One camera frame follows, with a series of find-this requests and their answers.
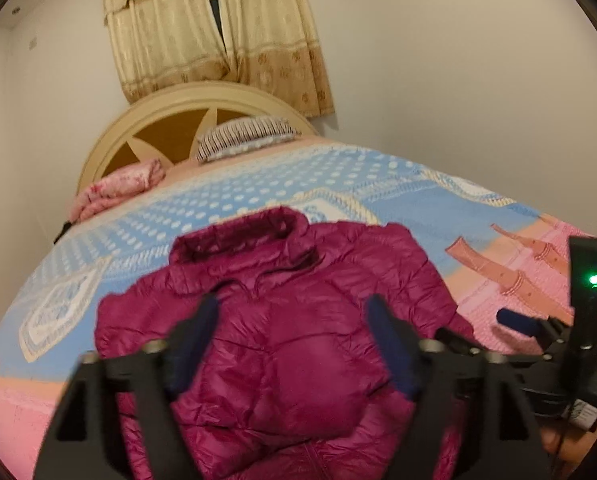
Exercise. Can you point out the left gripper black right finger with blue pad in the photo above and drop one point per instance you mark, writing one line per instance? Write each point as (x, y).
(499, 436)

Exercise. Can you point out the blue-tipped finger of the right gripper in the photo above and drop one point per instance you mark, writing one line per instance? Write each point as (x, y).
(520, 323)

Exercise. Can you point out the magenta puffer jacket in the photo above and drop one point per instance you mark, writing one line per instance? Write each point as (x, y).
(292, 386)

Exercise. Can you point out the blue pink patterned bedspread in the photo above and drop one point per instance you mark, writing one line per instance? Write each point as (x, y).
(493, 253)

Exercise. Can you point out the folded pink floral blanket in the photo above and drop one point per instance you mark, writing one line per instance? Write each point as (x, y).
(115, 189)

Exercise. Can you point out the cream arched wooden headboard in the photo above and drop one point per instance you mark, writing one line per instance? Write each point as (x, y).
(167, 124)

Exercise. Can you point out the striped pillow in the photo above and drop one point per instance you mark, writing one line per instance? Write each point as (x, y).
(242, 135)

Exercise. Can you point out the beige curtain behind headboard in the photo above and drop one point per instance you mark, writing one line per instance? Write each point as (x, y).
(271, 45)

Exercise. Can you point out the black camera box green light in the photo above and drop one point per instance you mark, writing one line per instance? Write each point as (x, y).
(583, 291)

